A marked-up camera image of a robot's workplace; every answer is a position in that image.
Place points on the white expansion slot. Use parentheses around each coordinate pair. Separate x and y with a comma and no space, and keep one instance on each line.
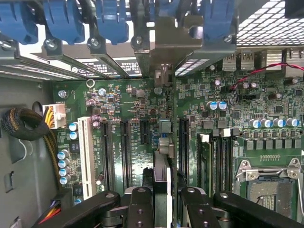
(86,154)

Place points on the black long expansion slot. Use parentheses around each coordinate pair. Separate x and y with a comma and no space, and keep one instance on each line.
(107,154)
(126,154)

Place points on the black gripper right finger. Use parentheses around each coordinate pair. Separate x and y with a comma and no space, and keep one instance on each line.
(199,211)

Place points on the white power connector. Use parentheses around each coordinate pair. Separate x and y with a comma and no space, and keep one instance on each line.
(57,114)

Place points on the green motherboard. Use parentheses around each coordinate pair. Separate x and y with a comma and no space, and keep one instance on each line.
(133,99)

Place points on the blue slot retention clip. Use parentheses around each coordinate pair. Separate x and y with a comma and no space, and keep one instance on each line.
(111,21)
(16,21)
(64,21)
(217,19)

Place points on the metal expansion slot blank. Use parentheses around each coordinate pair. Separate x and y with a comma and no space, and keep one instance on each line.
(97,46)
(53,47)
(35,65)
(141,50)

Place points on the metal USB port block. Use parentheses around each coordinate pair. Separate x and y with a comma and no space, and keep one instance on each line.
(238,60)

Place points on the CPU socket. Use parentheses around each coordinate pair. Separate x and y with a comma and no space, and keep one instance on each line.
(268,197)

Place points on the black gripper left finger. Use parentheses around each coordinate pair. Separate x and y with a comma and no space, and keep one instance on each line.
(140,209)

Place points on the black short expansion slot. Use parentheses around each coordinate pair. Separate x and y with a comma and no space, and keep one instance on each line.
(145,131)

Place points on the open dark PC case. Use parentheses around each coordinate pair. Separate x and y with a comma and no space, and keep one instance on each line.
(23,154)

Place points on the green RAM stick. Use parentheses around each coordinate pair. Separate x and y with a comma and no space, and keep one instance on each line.
(206,166)

